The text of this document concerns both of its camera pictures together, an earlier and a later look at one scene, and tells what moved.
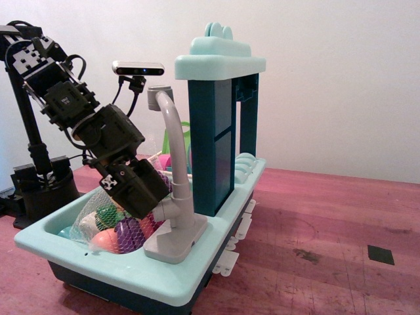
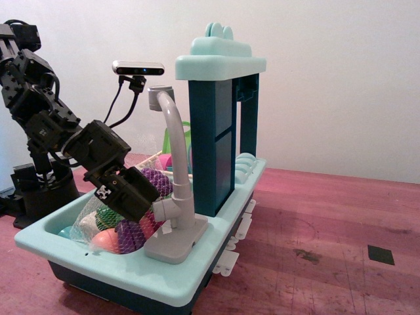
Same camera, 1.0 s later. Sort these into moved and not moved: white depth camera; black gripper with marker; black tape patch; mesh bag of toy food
Moved: black gripper with marker
Not moved: mesh bag of toy food; white depth camera; black tape patch
